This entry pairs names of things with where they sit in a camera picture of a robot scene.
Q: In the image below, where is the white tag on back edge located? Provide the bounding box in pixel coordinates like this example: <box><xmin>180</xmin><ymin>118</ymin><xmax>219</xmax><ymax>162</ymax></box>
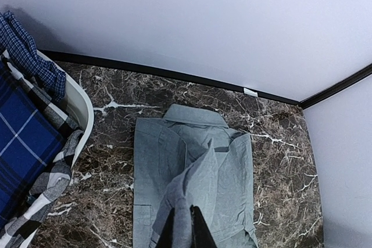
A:
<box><xmin>243</xmin><ymin>88</ymin><xmax>258</xmax><ymax>97</ymax></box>

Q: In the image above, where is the white laundry basket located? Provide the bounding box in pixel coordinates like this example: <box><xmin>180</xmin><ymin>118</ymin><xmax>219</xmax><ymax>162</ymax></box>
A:
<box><xmin>0</xmin><ymin>50</ymin><xmax>95</xmax><ymax>248</ymax></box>

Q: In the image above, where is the black right frame post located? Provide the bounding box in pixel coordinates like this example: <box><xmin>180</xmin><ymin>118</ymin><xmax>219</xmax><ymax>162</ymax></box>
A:
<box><xmin>299</xmin><ymin>64</ymin><xmax>372</xmax><ymax>110</ymax></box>

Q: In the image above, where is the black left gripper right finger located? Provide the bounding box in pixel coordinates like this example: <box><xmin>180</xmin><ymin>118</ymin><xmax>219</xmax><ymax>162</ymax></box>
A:
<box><xmin>190</xmin><ymin>206</ymin><xmax>217</xmax><ymax>248</ymax></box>

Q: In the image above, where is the blue plaid shirt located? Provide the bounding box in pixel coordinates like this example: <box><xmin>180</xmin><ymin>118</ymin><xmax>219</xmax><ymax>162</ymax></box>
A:
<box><xmin>1</xmin><ymin>64</ymin><xmax>65</xmax><ymax>226</ymax></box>

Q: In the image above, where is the blue small-check shirt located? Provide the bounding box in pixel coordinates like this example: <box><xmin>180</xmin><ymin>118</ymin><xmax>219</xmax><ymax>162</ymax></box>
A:
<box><xmin>1</xmin><ymin>11</ymin><xmax>66</xmax><ymax>103</ymax></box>

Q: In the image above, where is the black white checked shirt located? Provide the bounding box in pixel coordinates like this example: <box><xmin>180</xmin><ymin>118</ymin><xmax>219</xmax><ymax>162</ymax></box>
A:
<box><xmin>1</xmin><ymin>55</ymin><xmax>84</xmax><ymax>247</ymax></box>

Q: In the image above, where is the grey long sleeve shirt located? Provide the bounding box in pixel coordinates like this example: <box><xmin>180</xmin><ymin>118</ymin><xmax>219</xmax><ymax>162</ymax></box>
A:
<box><xmin>133</xmin><ymin>104</ymin><xmax>258</xmax><ymax>247</ymax></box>

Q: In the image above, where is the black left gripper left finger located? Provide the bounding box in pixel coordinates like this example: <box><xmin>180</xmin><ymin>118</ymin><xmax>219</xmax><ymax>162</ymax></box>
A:
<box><xmin>155</xmin><ymin>209</ymin><xmax>175</xmax><ymax>248</ymax></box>

